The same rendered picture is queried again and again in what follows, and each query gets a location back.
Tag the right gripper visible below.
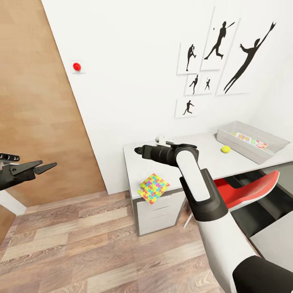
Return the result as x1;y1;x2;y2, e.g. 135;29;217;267
134;144;165;163

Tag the tennis ball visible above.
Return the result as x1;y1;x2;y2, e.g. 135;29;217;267
221;145;231;153

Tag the jigsaw puzzle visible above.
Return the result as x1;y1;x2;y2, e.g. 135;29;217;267
138;173;170;205

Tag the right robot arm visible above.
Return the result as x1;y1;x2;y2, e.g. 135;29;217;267
134;134;293;293

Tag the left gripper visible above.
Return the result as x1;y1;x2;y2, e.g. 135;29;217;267
0;160;57;191

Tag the board game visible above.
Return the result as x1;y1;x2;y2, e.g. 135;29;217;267
233;133;268;150

